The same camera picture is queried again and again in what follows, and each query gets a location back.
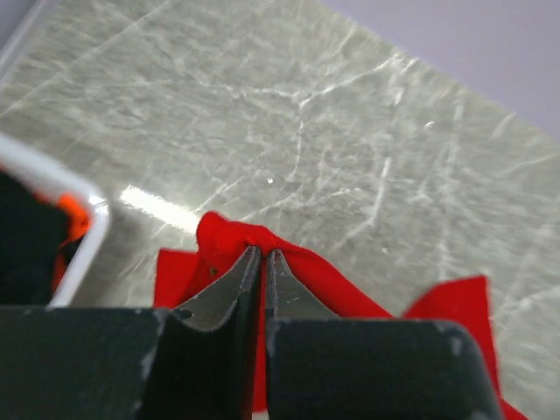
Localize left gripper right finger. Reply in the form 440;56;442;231
265;250;503;419

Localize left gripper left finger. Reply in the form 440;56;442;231
1;247;261;419

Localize red polo shirt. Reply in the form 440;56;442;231
153;212;501;394

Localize orange garment in basket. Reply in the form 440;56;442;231
36;194;91;291

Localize black garment in basket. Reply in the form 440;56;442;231
1;172;68;305

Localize white laundry basket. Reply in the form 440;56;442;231
1;136;110;306

